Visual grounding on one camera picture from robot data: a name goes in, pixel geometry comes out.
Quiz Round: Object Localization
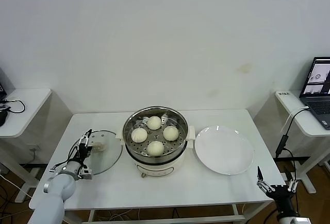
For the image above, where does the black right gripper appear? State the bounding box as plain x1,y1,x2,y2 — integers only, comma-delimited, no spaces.
256,166,298,218

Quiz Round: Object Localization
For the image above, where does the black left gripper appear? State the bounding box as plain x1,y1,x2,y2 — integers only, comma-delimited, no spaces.
77,129,96,164

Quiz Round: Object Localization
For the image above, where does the round glass pot lid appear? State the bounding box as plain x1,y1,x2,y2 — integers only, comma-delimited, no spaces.
68,130,123,177

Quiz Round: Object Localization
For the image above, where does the white steamed baozi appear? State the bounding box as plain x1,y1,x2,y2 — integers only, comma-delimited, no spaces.
146,116,162,130
146,141,165,157
162,126,179,142
131,127,148,143

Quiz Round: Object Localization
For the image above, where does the perforated steel steamer basket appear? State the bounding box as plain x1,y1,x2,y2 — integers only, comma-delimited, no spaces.
115,106,196,161

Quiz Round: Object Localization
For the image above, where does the round white plate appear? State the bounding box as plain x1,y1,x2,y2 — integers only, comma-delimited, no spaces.
194,125,254,176

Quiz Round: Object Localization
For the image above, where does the white side table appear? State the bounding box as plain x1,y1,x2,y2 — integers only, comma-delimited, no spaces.
0,88,52,204
273,89,330,194

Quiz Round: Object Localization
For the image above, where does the cream electric cooker pot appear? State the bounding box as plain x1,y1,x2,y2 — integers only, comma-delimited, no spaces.
124,140,194,179

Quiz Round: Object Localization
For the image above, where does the grey open laptop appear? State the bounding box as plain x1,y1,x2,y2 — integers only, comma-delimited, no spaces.
299,56,330,129

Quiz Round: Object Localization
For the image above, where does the black open laptop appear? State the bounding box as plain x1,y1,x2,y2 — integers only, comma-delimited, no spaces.
0,68,14,100

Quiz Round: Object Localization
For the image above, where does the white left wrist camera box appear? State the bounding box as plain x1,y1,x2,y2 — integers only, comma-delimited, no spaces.
78,167,93,180

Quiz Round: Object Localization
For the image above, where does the black cable with adapter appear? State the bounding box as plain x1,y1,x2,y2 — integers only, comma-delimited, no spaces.
274,107,310,224

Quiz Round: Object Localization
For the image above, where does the white table frame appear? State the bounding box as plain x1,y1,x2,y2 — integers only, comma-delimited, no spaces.
64,203,274,224

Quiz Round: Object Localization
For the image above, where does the thin black looped cable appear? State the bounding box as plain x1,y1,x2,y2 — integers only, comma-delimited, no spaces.
0,98,26,114

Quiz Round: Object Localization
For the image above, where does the tangled white cable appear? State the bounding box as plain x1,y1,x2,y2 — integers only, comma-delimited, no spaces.
107,208,141,222

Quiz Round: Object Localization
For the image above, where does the white floor cable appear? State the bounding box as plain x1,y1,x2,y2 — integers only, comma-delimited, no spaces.
0,175,34,199

